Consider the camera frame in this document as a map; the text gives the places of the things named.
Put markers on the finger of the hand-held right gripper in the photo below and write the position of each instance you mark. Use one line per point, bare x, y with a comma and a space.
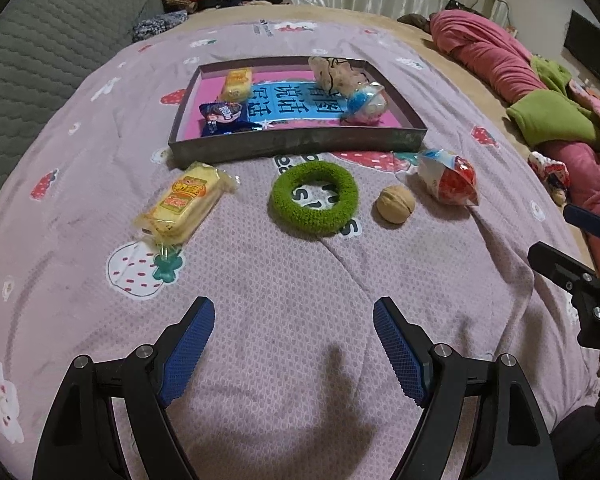
587, 220
560, 265

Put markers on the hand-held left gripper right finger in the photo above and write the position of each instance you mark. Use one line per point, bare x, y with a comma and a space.
400, 355

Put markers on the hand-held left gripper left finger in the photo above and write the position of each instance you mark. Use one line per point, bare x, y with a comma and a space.
187, 355

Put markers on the red and white egg packet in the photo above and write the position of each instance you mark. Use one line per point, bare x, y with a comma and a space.
450, 180

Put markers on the walnut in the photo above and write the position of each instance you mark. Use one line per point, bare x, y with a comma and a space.
395, 204

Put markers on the yellow rice cracker packet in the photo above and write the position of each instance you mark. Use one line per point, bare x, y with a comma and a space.
237, 82
185, 200

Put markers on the shallow box with pink bottom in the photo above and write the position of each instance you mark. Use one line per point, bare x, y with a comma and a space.
300, 145

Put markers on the blue cookie packet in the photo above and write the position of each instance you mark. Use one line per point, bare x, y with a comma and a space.
225, 115

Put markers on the blue and white egg packet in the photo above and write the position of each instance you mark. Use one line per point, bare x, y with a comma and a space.
367, 105

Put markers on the beige plush toy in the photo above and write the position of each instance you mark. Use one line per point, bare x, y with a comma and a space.
335, 75

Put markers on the small red white doll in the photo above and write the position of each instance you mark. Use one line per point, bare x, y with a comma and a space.
550, 175

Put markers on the green cloth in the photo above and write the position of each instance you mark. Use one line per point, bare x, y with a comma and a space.
550, 115

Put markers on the black television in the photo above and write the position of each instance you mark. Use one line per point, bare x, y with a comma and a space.
592, 45

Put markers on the pink quilt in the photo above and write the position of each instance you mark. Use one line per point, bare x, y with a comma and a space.
485, 55

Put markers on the round-topped mirror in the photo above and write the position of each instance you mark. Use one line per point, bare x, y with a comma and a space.
495, 7

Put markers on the brown fuzzy cloth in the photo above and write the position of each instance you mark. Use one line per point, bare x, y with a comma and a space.
415, 21

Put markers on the blue patterned cloth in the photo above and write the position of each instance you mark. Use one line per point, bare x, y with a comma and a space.
157, 25

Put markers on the grey quilted headboard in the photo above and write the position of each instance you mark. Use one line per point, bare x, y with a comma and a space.
45, 50

